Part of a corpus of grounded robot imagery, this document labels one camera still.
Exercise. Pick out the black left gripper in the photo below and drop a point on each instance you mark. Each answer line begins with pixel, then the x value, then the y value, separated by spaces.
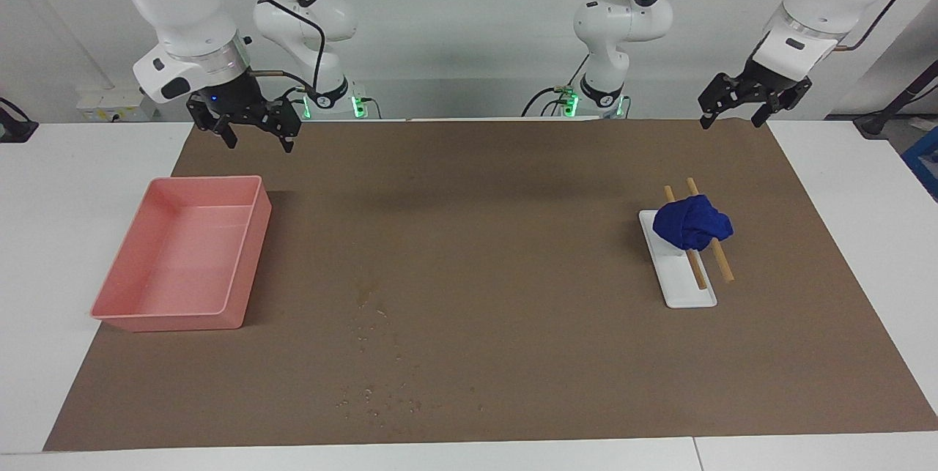
pixel 766 83

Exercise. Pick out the white wall socket box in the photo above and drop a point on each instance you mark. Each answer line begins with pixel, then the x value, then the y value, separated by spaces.
pixel 110 105

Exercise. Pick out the brown table mat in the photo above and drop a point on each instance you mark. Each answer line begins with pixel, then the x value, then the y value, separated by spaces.
pixel 476 236

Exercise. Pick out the blue background box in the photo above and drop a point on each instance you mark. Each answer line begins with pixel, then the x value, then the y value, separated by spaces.
pixel 925 160

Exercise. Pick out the black background device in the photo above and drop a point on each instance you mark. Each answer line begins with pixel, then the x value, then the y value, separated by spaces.
pixel 15 128

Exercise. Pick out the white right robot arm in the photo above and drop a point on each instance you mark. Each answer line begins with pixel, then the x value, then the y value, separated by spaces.
pixel 183 2

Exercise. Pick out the black background stand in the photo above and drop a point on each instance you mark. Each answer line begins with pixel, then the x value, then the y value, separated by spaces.
pixel 890 108

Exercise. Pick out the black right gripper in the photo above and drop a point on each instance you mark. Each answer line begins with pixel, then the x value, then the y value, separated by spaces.
pixel 245 106

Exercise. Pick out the pink plastic bin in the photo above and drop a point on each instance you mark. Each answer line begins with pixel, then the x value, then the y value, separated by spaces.
pixel 183 258

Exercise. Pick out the blue towel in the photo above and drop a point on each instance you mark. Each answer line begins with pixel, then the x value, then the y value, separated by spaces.
pixel 692 222

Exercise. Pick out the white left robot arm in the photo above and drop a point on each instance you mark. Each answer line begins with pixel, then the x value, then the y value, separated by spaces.
pixel 623 20

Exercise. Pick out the white rack with wooden rods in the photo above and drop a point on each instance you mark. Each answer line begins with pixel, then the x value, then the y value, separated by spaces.
pixel 685 288

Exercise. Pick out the wooden rack rod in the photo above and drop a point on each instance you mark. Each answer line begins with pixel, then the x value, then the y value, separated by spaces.
pixel 722 262
pixel 697 273

